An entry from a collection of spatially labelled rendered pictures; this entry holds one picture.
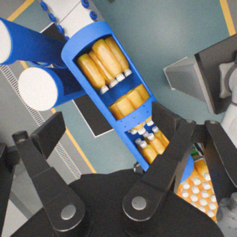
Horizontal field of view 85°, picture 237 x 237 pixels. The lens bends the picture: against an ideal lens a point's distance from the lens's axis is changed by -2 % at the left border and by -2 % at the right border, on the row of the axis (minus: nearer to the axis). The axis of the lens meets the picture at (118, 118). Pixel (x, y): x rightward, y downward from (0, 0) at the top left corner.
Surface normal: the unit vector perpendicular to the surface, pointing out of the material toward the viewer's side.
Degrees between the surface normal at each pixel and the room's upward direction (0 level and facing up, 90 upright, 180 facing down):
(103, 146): 0
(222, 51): 5
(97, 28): 41
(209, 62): 5
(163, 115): 78
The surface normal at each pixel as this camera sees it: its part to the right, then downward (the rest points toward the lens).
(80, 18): -0.14, 0.32
